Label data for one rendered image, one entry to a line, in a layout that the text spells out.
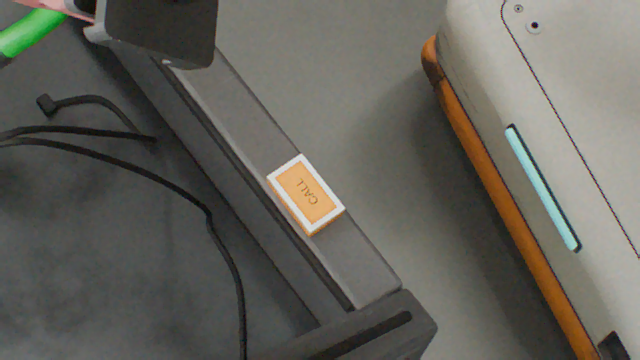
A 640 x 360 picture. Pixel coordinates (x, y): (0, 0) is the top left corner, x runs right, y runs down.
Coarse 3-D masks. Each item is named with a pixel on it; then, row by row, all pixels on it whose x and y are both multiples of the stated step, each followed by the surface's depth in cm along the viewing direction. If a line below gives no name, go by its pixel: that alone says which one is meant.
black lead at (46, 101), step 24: (48, 96) 102; (96, 96) 102; (0, 144) 80; (24, 144) 81; (48, 144) 82; (72, 144) 84; (216, 240) 99; (240, 288) 97; (240, 312) 97; (240, 336) 96
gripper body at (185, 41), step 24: (120, 0) 52; (144, 0) 53; (168, 0) 54; (192, 0) 54; (216, 0) 57; (96, 24) 52; (120, 24) 52; (144, 24) 53; (168, 24) 54; (192, 24) 56; (216, 24) 57; (120, 48) 53; (144, 48) 53; (168, 48) 54; (192, 48) 56
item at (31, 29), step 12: (36, 12) 62; (48, 12) 62; (60, 12) 62; (24, 24) 63; (36, 24) 63; (48, 24) 62; (60, 24) 63; (0, 36) 64; (12, 36) 63; (24, 36) 63; (36, 36) 63; (0, 48) 64; (12, 48) 64; (24, 48) 64
